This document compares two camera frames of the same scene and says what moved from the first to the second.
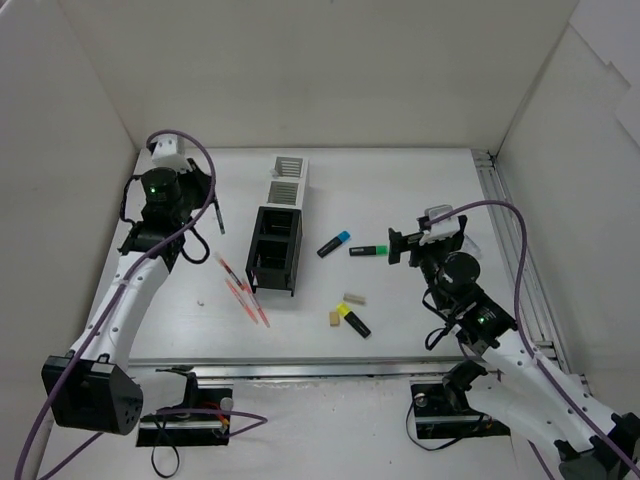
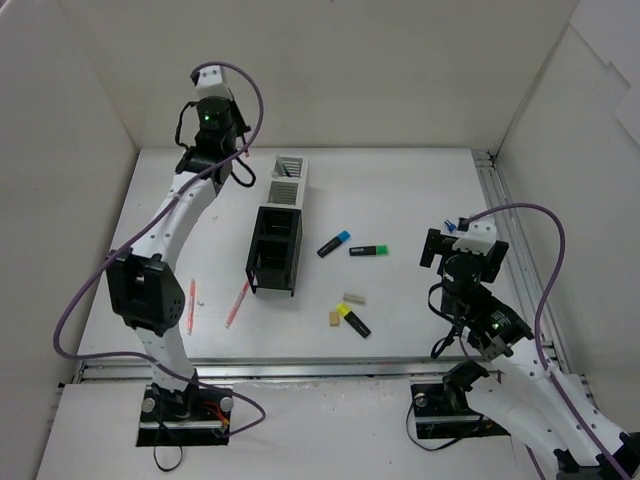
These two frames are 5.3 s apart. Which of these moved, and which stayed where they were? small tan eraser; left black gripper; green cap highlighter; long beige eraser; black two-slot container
Moved: left black gripper
Stayed: black two-slot container; small tan eraser; green cap highlighter; long beige eraser
